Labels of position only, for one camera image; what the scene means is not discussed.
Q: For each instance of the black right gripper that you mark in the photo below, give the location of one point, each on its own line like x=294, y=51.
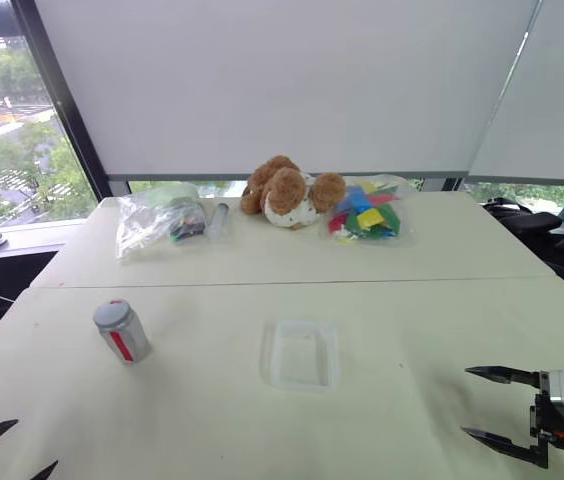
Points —
x=542, y=415

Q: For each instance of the silver red soda can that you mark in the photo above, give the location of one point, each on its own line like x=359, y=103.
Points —
x=132, y=342

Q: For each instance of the clear plastic rectangular container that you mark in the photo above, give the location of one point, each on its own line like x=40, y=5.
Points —
x=302, y=357

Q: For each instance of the black bag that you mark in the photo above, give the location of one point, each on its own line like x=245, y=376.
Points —
x=562, y=245

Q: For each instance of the bag of coloured plastic pieces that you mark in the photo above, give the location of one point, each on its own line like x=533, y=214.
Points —
x=367, y=215

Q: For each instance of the clear bag of cotton swabs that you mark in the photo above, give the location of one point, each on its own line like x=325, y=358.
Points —
x=152, y=225

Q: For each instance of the narrow white roller blind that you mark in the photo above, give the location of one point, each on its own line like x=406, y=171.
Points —
x=547, y=115

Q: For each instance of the brown white plush dog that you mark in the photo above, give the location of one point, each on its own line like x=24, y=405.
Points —
x=287, y=192

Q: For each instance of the large white roller blind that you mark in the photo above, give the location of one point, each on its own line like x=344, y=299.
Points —
x=287, y=85

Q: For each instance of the black window frame post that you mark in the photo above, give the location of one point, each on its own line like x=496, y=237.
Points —
x=67, y=110

